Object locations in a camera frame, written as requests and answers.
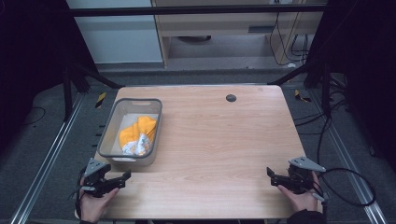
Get light wooden desk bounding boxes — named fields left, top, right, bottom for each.
left=150, top=0, right=329, bottom=67

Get black horizontal frame bar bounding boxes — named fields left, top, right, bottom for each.
left=65, top=4, right=329, bottom=18

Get thin black floor cable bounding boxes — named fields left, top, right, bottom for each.
left=21, top=105, right=47, bottom=127

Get yellow and white cloth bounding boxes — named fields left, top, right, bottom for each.
left=118, top=115, right=158, bottom=157

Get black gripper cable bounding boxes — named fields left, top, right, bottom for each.
left=74, top=167, right=88, bottom=219
left=317, top=167, right=377, bottom=208

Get black metal stand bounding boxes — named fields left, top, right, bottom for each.
left=61, top=60, right=126, bottom=123
left=266, top=60, right=333, bottom=118

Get person's left hand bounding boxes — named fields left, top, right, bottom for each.
left=78, top=177, right=121, bottom=224

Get white cabinet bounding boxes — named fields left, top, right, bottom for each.
left=65, top=0, right=164, bottom=65

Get aluminium floor rail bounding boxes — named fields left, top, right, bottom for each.
left=307, top=89, right=389, bottom=224
left=8, top=92, right=86, bottom=224

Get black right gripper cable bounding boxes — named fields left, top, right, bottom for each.
left=317, top=167, right=377, bottom=208

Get black hanging desk cables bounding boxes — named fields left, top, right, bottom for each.
left=268, top=11, right=310, bottom=67

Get black floor cables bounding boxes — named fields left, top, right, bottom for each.
left=293, top=74, right=353, bottom=164

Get person's right hand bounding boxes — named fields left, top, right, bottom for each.
left=276, top=171, right=322, bottom=215

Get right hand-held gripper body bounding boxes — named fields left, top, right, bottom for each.
left=287, top=156, right=327, bottom=195

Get yellow and black tape strip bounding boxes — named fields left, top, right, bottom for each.
left=94, top=91, right=107, bottom=109
left=293, top=89, right=312, bottom=104

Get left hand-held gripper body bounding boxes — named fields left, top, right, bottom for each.
left=81, top=158, right=112, bottom=199

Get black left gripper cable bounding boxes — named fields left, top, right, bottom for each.
left=74, top=167, right=88, bottom=219

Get grey plastic basket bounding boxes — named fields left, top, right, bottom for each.
left=96, top=97, right=163, bottom=167

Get dark curtain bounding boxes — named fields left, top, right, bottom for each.
left=306, top=0, right=396, bottom=174
left=0, top=0, right=97, bottom=157

